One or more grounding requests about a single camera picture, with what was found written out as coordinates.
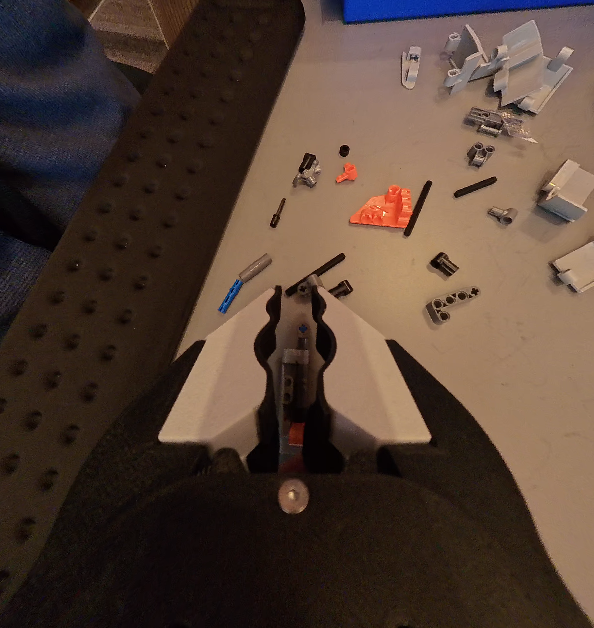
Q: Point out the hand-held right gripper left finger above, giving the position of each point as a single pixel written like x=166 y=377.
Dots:
x=218 y=392

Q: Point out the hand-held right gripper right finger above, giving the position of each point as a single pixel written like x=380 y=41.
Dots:
x=370 y=392

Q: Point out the grey actuator with orange cap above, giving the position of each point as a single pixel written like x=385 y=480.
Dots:
x=284 y=412

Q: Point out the small orange connector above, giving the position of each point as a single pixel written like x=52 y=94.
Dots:
x=347 y=174

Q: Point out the light grey thin toy piece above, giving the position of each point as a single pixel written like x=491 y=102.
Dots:
x=410 y=73

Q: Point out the dark grey angled beam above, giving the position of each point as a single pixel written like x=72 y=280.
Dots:
x=439 y=311

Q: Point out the black and blue pin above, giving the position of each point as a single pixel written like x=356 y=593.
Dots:
x=343 y=286

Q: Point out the blue pin with grey sleeve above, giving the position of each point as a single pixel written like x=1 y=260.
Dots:
x=255 y=267

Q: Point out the small black connector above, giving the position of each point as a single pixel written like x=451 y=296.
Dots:
x=444 y=264

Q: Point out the orange wedge panel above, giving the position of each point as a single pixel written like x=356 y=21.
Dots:
x=375 y=213

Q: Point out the long black pin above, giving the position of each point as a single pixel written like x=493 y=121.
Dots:
x=278 y=212

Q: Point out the black dimpled foam pad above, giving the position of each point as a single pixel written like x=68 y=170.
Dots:
x=154 y=196

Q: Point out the small dark grey pin connector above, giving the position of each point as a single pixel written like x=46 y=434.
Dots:
x=505 y=214

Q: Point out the grey joint with black pin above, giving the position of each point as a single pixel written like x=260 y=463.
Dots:
x=306 y=177

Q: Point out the short black axle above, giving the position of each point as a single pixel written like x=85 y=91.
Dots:
x=475 y=187

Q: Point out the small black bush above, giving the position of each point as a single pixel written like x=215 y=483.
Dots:
x=345 y=151

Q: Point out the light grey flat clip panel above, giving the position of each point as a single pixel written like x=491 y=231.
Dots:
x=588 y=267

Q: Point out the dark grey double tube connector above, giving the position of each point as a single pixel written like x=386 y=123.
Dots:
x=479 y=156

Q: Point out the light grey boxy panel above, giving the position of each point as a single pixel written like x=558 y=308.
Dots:
x=571 y=196

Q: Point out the dark grey connector block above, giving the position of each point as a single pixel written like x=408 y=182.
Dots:
x=483 y=117

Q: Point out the small clear plastic wrapper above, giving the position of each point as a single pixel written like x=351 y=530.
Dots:
x=517 y=125

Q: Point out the person's blue clothed torso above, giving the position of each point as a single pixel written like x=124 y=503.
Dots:
x=42 y=122

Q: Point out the blue plastic bin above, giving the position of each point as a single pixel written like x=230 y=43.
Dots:
x=473 y=10

